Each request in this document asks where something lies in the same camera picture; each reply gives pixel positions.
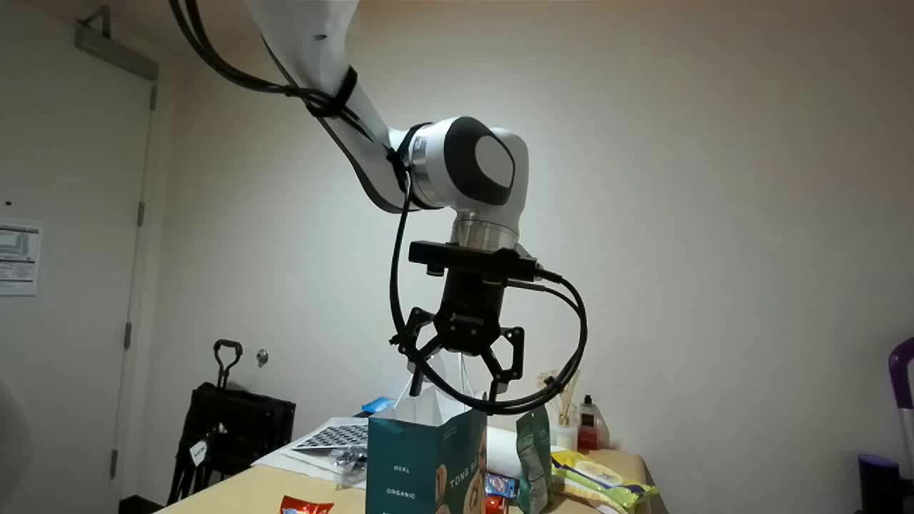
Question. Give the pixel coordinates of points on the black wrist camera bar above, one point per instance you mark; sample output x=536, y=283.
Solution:
x=502, y=264

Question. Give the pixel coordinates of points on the purple vacuum handle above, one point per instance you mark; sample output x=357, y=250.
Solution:
x=904, y=391

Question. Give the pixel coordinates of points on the laptop keyboard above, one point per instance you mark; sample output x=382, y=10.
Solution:
x=337, y=444

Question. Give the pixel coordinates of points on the dark green snack pouch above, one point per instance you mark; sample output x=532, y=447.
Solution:
x=534, y=460

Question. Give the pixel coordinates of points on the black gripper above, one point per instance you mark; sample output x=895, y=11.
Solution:
x=469, y=324

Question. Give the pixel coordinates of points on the red apple snack wrapper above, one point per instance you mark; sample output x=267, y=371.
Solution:
x=302, y=507

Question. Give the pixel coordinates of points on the dark bin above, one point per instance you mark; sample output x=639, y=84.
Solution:
x=879, y=487

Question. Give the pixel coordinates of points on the paper notice on door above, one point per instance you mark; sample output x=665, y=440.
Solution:
x=17, y=258

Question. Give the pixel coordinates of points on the reed diffuser with sticks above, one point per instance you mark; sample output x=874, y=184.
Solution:
x=562, y=418

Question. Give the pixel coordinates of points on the white door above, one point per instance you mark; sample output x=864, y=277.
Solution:
x=71, y=153

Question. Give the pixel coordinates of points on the red blue snack packet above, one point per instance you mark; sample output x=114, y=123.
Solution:
x=499, y=494

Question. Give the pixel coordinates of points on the black bag with handle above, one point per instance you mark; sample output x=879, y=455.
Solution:
x=225, y=428

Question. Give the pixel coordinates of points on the yellow green snack packets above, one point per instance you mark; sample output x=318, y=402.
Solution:
x=601, y=482

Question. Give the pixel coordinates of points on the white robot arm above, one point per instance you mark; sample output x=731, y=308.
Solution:
x=448, y=163

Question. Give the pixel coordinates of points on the red sauce bottle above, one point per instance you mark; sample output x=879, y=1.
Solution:
x=586, y=425

